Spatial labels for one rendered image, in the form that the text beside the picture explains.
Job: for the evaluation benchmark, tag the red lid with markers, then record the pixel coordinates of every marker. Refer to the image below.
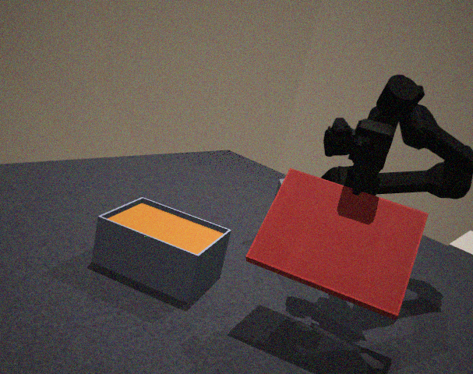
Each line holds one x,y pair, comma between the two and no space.
360,248

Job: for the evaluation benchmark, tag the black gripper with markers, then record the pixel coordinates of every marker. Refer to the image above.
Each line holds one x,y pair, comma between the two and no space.
369,155

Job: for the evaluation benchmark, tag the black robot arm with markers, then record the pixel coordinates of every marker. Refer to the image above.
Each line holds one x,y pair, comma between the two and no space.
398,103

